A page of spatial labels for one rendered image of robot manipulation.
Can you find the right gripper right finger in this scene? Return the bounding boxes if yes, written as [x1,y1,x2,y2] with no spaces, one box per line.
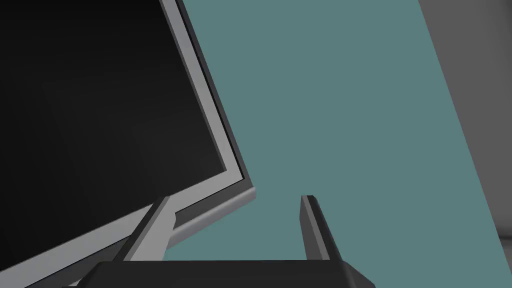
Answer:
[299,194,343,262]

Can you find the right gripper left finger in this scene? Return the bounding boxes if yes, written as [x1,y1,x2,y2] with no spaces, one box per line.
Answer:
[113,195,177,262]

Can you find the black window with grey frame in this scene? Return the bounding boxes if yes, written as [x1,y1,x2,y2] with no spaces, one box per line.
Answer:
[0,0,257,288]

